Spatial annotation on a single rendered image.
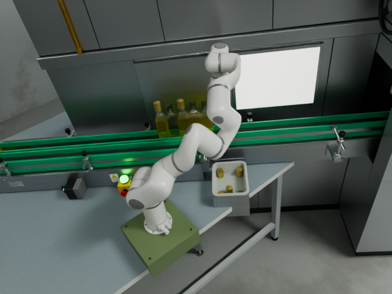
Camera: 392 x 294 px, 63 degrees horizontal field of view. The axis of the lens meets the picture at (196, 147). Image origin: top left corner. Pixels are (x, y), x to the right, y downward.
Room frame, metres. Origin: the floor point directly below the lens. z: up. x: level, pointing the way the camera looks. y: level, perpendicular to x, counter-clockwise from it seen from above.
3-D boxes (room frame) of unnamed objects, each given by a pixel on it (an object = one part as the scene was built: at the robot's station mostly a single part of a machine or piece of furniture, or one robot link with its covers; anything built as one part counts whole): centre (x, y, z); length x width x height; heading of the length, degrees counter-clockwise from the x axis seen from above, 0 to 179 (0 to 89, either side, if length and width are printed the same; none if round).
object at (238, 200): (1.11, -0.14, 0.79); 0.27 x 0.17 x 0.08; 171
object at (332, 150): (1.10, -0.67, 0.90); 0.17 x 0.05 x 0.23; 171
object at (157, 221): (0.87, 0.21, 0.92); 0.16 x 0.13 x 0.15; 36
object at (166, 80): (1.43, -0.22, 1.15); 0.90 x 0.03 x 0.34; 81
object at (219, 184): (1.08, -0.14, 0.80); 0.22 x 0.17 x 0.09; 171
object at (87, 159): (1.24, 0.56, 0.94); 0.07 x 0.04 x 0.13; 171
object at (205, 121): (1.32, -0.08, 0.99); 0.06 x 0.06 x 0.21; 81
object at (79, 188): (1.23, 0.67, 0.79); 0.08 x 0.08 x 0.08; 81
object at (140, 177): (0.88, 0.22, 1.07); 0.13 x 0.10 x 0.16; 165
